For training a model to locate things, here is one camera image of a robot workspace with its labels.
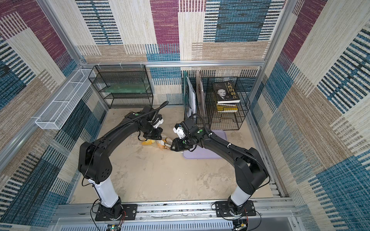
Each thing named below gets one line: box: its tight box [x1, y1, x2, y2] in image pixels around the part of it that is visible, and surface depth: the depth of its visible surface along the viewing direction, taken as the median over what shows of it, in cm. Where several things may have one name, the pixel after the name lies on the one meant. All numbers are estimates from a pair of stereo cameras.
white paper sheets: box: [185, 76, 197, 117], surface depth 93 cm
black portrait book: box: [212, 80, 241, 104], surface depth 98 cm
